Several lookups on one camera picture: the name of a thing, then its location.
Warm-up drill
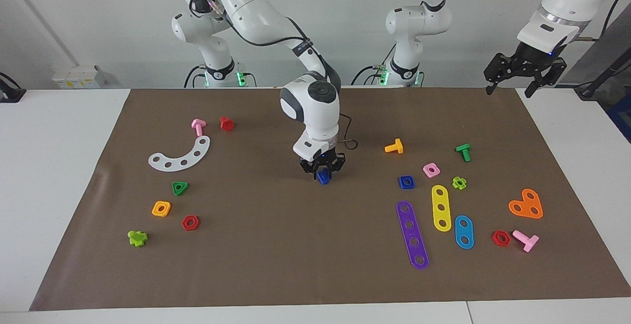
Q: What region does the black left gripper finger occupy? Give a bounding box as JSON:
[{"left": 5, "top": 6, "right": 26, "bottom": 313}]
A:
[
  {"left": 525, "top": 60, "right": 567, "bottom": 99},
  {"left": 484, "top": 54, "right": 522, "bottom": 96}
]

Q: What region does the black stand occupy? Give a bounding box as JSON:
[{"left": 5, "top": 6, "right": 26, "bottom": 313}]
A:
[{"left": 574, "top": 43, "right": 631, "bottom": 100}]

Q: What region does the brown table mat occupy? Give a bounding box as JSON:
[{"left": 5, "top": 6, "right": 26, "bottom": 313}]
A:
[{"left": 29, "top": 87, "right": 631, "bottom": 312}]

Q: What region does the dark grey partition panel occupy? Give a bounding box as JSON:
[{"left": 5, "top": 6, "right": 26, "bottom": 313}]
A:
[{"left": 562, "top": 16, "right": 631, "bottom": 85}]

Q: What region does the blue crate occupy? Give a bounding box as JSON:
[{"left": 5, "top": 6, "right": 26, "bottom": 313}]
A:
[{"left": 610, "top": 102, "right": 631, "bottom": 143}]

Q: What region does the purple four-hole strip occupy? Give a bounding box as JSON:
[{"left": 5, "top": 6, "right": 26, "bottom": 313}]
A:
[{"left": 396, "top": 200, "right": 430, "bottom": 270}]

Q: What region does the yellow three-hole strip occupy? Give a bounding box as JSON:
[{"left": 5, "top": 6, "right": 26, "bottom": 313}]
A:
[{"left": 431, "top": 184, "right": 453, "bottom": 232}]

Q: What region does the orange three-hole angle plate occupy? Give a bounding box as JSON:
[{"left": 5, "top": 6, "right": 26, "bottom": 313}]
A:
[{"left": 508, "top": 188, "right": 544, "bottom": 219}]

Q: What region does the white curved five-hole plate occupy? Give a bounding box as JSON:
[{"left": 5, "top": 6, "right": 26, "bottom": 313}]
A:
[{"left": 148, "top": 136, "right": 211, "bottom": 172}]

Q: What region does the blue two-hole strip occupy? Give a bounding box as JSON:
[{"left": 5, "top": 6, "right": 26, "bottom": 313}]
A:
[{"left": 454, "top": 215, "right": 475, "bottom": 250}]

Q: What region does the white power box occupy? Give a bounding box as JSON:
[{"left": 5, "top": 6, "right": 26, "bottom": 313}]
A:
[{"left": 52, "top": 65, "right": 106, "bottom": 90}]

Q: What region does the black base cable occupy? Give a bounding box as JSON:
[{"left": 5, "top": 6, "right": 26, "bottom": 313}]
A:
[
  {"left": 184, "top": 64, "right": 208, "bottom": 89},
  {"left": 351, "top": 64, "right": 392, "bottom": 86}
]

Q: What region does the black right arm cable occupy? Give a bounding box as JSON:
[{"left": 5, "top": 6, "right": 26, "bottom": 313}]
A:
[{"left": 190, "top": 0, "right": 359, "bottom": 151}]

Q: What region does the black clamp mount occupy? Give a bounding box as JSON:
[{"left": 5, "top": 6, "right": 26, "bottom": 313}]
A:
[{"left": 0, "top": 72, "right": 27, "bottom": 104}]

